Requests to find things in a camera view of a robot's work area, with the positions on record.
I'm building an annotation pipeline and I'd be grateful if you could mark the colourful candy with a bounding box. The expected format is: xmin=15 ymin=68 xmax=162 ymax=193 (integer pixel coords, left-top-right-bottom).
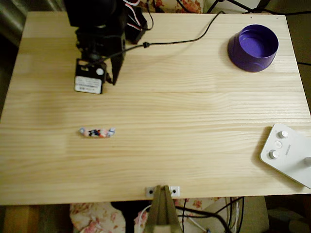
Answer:
xmin=79 ymin=126 xmax=116 ymax=139

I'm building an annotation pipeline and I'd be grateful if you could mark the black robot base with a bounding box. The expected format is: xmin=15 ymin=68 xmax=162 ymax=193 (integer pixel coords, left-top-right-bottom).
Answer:
xmin=125 ymin=6 xmax=148 ymax=45

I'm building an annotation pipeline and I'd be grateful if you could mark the purple plastic bowl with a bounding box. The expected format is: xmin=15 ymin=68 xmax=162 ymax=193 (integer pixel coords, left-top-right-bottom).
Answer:
xmin=227 ymin=24 xmax=280 ymax=73

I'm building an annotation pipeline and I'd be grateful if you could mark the grey fabric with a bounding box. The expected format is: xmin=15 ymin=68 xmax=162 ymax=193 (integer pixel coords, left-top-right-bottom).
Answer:
xmin=0 ymin=0 xmax=65 ymax=47

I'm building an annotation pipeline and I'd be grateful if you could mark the floral cushion with red flowers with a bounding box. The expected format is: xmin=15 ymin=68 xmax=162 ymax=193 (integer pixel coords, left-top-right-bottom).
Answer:
xmin=139 ymin=0 xmax=205 ymax=13

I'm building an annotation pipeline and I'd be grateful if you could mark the black tripod stand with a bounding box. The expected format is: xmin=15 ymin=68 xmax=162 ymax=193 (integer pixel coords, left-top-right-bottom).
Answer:
xmin=207 ymin=0 xmax=270 ymax=14

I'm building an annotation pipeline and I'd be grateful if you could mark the floral cloth with pink roses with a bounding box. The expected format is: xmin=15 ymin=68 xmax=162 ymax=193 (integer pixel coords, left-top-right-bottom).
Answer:
xmin=69 ymin=197 xmax=231 ymax=233

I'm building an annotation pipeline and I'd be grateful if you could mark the white lamp base with knobs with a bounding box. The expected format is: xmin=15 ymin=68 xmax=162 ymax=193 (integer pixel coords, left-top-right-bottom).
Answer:
xmin=259 ymin=123 xmax=311 ymax=189

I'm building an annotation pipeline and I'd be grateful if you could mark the red white servo wire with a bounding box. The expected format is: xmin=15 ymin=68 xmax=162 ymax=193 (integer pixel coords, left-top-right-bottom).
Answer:
xmin=122 ymin=0 xmax=143 ymax=32

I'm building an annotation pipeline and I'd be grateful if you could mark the thin black base cable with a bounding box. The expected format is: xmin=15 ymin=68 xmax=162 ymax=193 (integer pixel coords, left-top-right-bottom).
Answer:
xmin=142 ymin=0 xmax=154 ymax=32

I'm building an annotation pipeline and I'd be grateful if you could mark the black camera cable with bead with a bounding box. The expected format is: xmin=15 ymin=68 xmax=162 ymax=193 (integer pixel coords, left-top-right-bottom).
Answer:
xmin=101 ymin=11 xmax=225 ymax=61

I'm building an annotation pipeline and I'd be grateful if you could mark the grey metal bracket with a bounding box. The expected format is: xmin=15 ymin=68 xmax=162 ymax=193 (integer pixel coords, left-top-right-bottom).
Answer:
xmin=145 ymin=186 xmax=180 ymax=196

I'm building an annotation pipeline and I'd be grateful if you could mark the white floor cable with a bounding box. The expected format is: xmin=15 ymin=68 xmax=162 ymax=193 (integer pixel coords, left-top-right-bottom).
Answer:
xmin=135 ymin=204 xmax=153 ymax=230

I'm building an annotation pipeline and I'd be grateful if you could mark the table clamp with bracket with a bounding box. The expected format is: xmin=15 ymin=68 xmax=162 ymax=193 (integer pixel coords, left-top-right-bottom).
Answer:
xmin=145 ymin=184 xmax=183 ymax=233

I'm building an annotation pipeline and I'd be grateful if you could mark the thick black floor cable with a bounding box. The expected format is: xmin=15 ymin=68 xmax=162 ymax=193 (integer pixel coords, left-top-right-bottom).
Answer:
xmin=175 ymin=205 xmax=231 ymax=233

